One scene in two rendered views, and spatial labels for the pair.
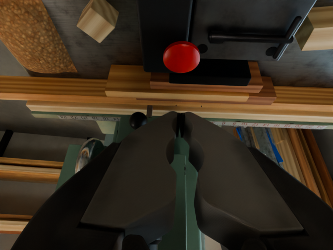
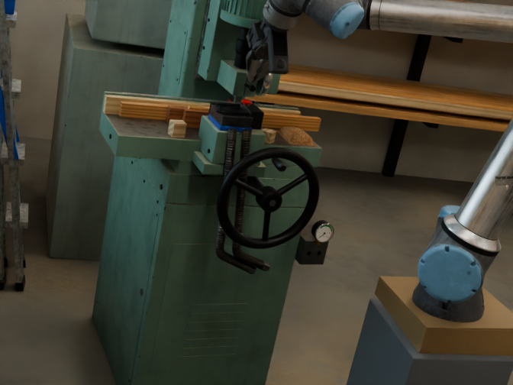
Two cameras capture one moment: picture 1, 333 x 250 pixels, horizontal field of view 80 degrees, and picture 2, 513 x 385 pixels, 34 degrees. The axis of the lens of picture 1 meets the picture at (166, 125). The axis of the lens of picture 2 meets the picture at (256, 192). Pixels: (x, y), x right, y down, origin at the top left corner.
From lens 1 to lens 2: 2.12 m
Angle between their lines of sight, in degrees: 25
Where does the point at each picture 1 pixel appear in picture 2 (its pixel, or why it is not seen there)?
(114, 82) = not seen: hidden behind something
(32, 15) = (293, 138)
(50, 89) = (288, 120)
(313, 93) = (137, 113)
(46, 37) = (288, 134)
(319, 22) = (183, 127)
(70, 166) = (275, 77)
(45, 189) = (314, 56)
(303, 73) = (152, 123)
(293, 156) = not seen: outside the picture
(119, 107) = not seen: hidden behind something
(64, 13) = (281, 141)
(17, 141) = (373, 153)
